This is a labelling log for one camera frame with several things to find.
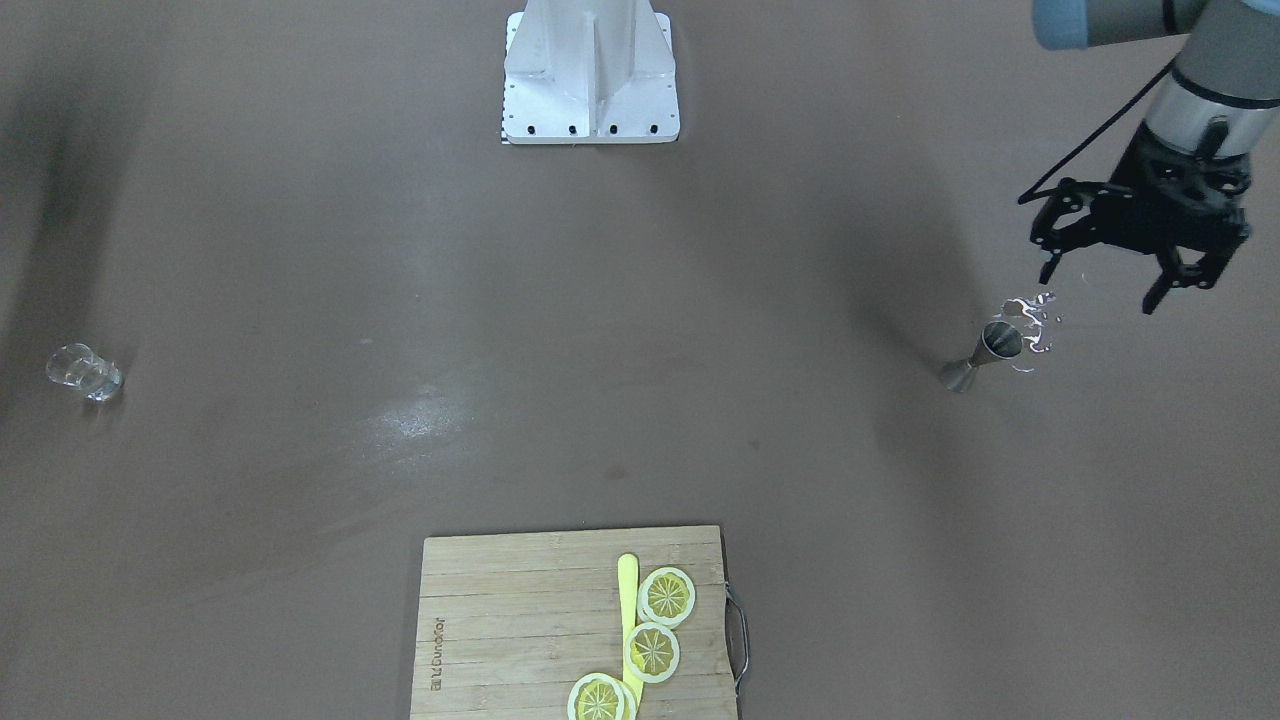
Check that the middle lemon slice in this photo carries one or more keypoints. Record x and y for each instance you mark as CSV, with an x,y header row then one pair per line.
x,y
651,653

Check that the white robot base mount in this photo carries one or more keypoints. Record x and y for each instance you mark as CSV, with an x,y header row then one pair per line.
x,y
589,73

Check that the yellow plastic stick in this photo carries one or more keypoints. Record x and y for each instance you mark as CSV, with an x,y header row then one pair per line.
x,y
628,583

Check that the steel jigger measuring cup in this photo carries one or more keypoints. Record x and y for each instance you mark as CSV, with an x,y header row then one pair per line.
x,y
997,343

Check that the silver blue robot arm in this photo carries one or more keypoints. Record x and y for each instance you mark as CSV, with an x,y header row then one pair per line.
x,y
1227,68

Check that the bamboo cutting board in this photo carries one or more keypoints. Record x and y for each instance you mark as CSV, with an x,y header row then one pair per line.
x,y
508,622

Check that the lemon slice near handle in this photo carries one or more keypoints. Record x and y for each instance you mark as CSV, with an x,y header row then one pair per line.
x,y
666,597

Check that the clear glass beaker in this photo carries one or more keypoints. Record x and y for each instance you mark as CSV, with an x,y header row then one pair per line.
x,y
91,376

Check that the far lemon slice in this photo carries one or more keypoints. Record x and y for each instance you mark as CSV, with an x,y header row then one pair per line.
x,y
599,696

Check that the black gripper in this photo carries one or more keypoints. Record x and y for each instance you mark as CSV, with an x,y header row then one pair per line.
x,y
1064,213

